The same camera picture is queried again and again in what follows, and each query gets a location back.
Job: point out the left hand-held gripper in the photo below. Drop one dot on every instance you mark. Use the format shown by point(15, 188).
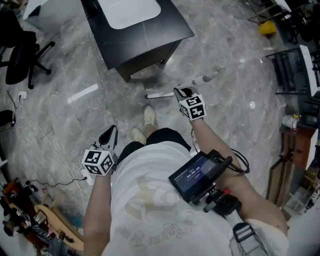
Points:
point(96, 162)

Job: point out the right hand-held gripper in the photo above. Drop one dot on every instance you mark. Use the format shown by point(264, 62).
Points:
point(193, 107)

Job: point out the grey white broom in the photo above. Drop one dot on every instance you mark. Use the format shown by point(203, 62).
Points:
point(198, 80)

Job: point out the person's right forearm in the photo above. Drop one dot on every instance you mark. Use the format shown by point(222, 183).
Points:
point(225, 150)

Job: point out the person's left forearm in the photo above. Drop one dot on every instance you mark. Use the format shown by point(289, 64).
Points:
point(96, 212)

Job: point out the cream sneaker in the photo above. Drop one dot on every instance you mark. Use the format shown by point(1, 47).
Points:
point(150, 116)
point(138, 135)

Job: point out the white power strip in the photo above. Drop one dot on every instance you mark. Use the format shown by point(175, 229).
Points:
point(86, 175)

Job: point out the black shorts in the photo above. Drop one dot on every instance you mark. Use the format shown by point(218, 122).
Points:
point(162, 137)

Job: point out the black table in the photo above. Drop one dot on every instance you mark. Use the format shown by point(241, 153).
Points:
point(140, 42)

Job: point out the black chest monitor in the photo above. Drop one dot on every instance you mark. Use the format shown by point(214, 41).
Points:
point(195, 176)

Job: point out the white printed t-shirt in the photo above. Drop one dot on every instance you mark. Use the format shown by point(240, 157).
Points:
point(160, 212)

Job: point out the white rounded panel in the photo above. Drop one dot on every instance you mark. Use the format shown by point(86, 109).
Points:
point(130, 12)

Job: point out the curved wooden board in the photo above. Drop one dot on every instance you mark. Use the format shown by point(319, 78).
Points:
point(62, 222)

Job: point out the yellow container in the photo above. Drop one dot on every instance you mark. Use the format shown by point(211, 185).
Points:
point(267, 28)

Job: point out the black metal rack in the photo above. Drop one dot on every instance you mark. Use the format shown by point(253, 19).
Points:
point(287, 72)

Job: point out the white cup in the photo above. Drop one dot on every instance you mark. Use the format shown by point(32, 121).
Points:
point(290, 121)

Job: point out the black office chair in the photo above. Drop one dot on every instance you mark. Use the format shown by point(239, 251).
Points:
point(20, 55)

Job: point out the brown wooden side table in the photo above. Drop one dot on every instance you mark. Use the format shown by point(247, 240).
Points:
point(298, 146)

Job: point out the white shelf board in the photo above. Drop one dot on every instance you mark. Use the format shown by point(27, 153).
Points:
point(310, 70)

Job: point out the white wall plug adapter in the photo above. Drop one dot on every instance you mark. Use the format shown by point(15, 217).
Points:
point(22, 95)

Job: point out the black monitor mount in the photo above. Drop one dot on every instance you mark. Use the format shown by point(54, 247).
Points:
point(222, 200)

